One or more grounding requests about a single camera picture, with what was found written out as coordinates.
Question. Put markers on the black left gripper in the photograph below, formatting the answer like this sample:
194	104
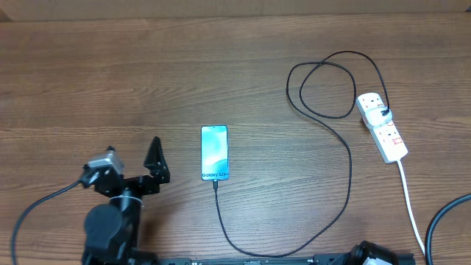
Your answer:
157	171

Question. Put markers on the blue Galaxy smartphone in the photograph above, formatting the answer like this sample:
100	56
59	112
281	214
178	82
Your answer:
214	153

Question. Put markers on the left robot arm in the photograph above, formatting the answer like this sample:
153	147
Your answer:
112	229

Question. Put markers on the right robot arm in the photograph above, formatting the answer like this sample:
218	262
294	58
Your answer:
367	252

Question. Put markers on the white charger plug adapter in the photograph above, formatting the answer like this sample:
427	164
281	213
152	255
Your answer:
376	117

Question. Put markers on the white power strip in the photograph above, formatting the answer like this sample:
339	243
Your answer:
386	137

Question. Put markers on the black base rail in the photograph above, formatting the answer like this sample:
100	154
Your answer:
319	259

